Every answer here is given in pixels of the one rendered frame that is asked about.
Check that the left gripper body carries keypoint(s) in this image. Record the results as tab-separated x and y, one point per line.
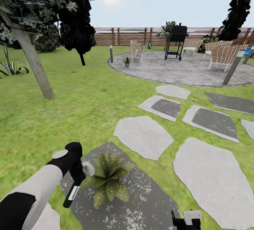
77	174

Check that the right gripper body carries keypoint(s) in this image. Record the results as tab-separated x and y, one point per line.
181	225

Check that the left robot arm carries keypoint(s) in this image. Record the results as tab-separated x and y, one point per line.
21	208

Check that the charcoal grill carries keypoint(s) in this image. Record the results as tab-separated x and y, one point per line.
177	34

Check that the insectifuge atomizer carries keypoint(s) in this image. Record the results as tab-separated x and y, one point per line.
71	194

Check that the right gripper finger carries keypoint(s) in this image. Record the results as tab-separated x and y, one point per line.
174	220

